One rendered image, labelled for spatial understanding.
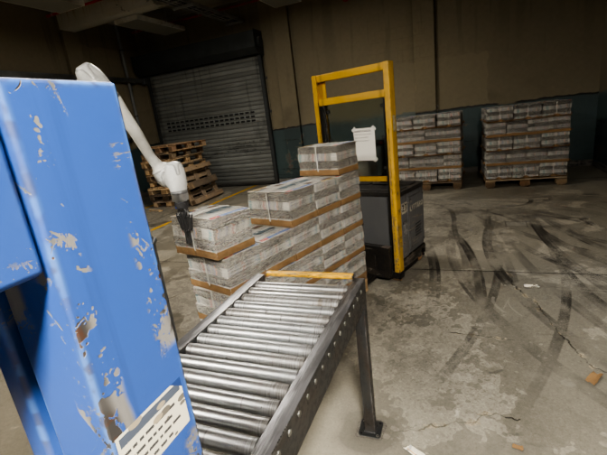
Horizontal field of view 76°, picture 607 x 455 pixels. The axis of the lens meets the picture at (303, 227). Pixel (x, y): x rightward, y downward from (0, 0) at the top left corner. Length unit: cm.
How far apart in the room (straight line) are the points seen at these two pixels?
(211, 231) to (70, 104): 186
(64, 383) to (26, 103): 16
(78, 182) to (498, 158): 701
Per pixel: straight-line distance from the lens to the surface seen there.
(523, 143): 717
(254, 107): 982
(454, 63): 877
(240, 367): 129
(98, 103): 27
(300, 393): 114
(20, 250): 24
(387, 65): 328
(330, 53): 920
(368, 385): 199
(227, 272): 218
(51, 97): 25
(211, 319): 160
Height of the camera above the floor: 151
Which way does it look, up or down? 16 degrees down
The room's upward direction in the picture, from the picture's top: 7 degrees counter-clockwise
